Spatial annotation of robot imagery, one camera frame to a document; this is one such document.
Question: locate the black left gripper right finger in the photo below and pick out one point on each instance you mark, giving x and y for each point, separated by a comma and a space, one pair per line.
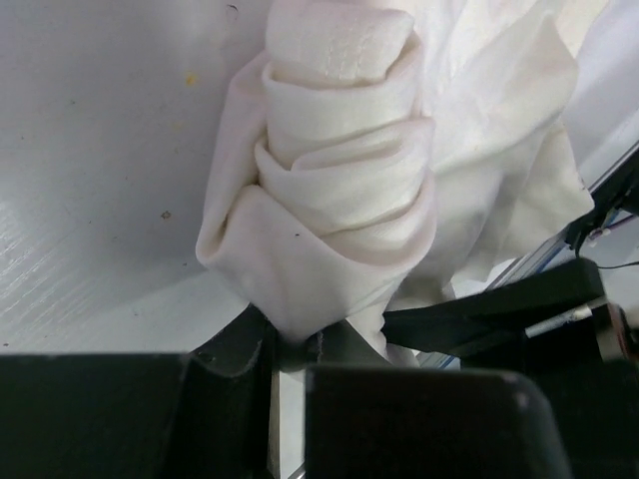
341, 344

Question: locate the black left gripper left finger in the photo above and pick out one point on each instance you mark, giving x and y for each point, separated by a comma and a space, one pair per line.
230, 389

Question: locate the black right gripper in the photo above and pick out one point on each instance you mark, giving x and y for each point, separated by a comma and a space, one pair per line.
549, 321

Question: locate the white t shirt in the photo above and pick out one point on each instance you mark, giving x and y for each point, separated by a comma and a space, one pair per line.
376, 151

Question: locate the aluminium rail frame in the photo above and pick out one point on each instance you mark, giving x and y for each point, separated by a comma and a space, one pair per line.
616, 204

